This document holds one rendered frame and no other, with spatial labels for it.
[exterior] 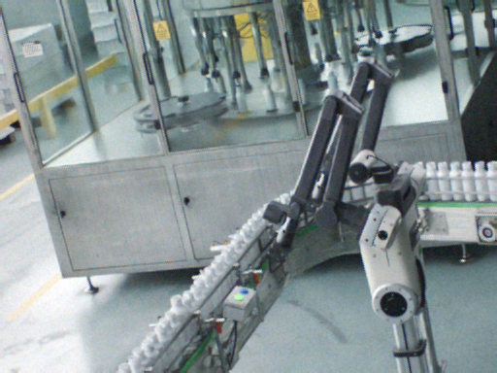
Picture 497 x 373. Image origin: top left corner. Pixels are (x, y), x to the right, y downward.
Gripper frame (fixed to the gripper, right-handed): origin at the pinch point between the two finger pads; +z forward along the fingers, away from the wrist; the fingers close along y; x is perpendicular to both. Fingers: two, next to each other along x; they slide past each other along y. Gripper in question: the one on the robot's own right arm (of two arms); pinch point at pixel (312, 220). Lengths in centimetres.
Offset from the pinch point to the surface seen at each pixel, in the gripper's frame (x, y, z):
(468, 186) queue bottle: 40, -93, -6
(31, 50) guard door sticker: -260, -251, 77
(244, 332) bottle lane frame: -10, 2, 54
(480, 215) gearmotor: 51, -77, -1
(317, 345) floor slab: -12, -173, 138
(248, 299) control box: -6.8, 26.8, 27.6
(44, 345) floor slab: -174, -188, 226
